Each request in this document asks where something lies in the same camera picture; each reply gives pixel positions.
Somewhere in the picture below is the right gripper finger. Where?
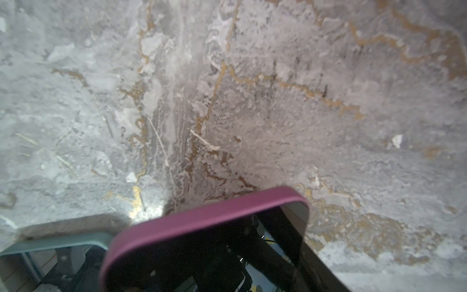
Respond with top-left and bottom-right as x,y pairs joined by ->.
291,242 -> 350,292

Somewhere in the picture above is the black phone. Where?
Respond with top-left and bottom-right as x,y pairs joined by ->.
1,232 -> 113,292
100,186 -> 314,292

